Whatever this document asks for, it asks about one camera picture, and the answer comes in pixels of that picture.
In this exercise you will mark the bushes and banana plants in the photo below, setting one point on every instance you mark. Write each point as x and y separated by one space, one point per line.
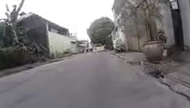
5 45

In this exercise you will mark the potted tree in large pot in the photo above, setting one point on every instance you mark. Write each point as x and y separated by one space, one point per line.
153 49

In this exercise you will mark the tall pale building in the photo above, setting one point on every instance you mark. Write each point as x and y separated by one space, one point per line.
186 11

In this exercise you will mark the grey asphalt road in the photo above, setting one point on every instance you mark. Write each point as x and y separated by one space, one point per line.
79 85

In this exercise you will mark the building with pale wall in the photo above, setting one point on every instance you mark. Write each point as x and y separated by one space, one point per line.
57 43

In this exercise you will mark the cracked concrete pavement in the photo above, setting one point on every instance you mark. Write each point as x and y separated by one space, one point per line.
185 74

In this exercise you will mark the black pole with signs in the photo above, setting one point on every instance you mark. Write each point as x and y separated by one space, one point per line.
177 22

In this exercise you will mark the grey roadside verge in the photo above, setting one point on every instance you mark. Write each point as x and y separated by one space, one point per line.
17 69

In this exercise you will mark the round dark tree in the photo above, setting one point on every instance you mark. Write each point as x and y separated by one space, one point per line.
101 31

